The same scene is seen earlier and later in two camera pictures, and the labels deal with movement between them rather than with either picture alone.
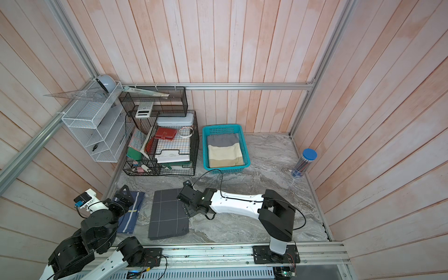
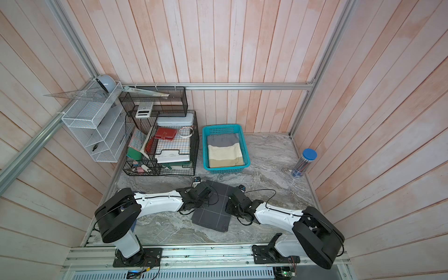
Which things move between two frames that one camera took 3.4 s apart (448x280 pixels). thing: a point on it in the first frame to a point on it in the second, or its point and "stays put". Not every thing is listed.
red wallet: x=164 y=133 stays put
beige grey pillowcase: x=224 y=150 stays put
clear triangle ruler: x=93 y=94 stays put
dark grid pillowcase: x=168 y=218 to x=214 y=216
